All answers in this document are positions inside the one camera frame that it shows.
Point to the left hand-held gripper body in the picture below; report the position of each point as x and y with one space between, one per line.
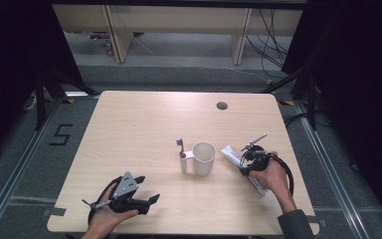
126 186

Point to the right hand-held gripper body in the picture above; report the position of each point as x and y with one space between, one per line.
257 159

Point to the white toothpaste tube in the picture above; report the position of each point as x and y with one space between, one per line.
232 155

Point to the white cup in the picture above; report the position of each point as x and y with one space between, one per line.
203 166

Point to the pink toothbrush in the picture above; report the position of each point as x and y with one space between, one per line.
182 153

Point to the person's right hand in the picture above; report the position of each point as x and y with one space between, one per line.
273 179

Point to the person's left hand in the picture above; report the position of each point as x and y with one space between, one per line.
107 220

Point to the yellow floor tape piece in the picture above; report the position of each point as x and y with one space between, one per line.
269 82
68 101
287 103

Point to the grey tape strip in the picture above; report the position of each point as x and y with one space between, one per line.
55 211

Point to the black metal stand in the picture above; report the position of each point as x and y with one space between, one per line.
40 99
311 99

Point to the dark curtain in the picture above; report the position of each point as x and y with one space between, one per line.
13 66
361 83

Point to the small clutter under desk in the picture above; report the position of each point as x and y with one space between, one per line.
107 45

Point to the metal floor rail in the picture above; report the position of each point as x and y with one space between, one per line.
328 166
16 172

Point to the light wooden desk frame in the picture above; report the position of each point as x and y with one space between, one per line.
179 20

